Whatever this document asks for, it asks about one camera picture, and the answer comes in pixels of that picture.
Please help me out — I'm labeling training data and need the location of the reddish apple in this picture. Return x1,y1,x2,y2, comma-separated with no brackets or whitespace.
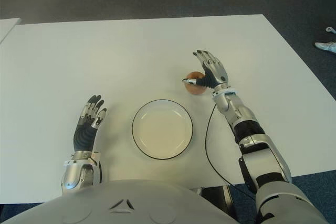
183,71,207,95

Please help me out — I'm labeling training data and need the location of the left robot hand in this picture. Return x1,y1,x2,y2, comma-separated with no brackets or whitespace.
72,94,108,154

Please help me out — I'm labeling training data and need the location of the white plate with black rim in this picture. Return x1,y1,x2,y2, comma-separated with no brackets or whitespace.
131,99,195,161

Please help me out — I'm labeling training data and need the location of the black table frame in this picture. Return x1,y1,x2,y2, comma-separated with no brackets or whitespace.
188,185,238,217

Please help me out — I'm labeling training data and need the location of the white side table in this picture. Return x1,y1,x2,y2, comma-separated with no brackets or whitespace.
0,18,22,44

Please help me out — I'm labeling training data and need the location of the grey robot torso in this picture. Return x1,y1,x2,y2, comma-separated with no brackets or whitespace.
0,179,260,224

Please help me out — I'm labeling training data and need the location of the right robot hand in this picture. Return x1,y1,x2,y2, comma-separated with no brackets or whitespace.
180,49,229,90

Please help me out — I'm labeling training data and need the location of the black cable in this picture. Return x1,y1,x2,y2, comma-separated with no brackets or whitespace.
205,103,257,195

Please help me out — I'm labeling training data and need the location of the white shoe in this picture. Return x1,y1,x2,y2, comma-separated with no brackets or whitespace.
314,41,336,54

